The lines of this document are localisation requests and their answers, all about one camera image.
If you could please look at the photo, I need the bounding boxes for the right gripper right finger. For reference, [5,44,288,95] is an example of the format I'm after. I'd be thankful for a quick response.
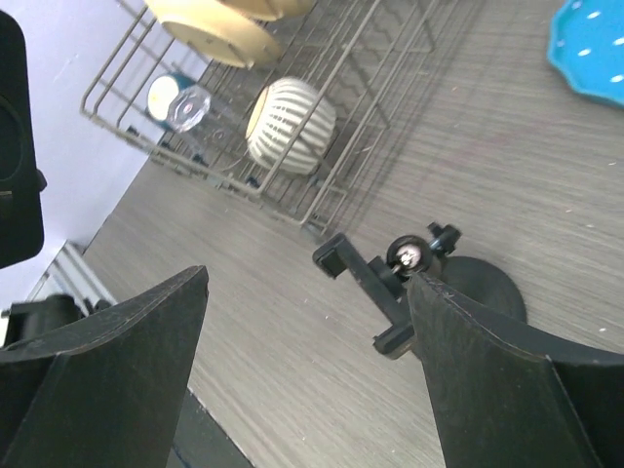
[408,275,623,467]

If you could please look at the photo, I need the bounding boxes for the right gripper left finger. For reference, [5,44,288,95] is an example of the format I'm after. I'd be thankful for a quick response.
[1,266,209,467]

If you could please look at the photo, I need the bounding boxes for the clear glass cup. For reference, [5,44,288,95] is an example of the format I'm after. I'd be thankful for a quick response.
[166,85,212,133]

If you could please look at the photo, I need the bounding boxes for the blue mug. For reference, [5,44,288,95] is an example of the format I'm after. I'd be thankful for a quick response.
[146,72,195,131]

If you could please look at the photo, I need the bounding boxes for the blue dotted plate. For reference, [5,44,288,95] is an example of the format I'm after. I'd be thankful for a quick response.
[547,0,623,107]

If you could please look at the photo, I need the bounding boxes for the lower beige plate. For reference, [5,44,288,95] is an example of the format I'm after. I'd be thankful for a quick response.
[145,0,284,69]

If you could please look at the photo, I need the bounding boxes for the beige plate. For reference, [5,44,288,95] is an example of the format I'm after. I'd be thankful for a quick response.
[145,0,284,69]
[221,0,316,21]

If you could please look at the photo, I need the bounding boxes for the upper beige plate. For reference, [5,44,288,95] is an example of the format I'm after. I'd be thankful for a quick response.
[221,0,316,21]

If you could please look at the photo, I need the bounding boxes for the grey wire dish rack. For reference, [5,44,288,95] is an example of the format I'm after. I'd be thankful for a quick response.
[80,1,471,236]

